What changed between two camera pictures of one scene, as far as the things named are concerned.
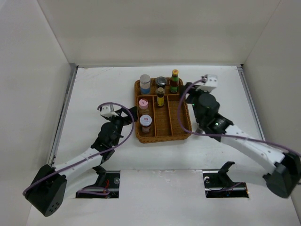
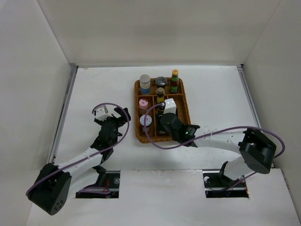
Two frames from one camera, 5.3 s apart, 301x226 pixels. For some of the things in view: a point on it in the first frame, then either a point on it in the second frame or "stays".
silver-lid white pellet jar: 145,81 stays
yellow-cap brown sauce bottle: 174,84 stays
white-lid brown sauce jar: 145,122 stays
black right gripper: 188,99 → 159,123
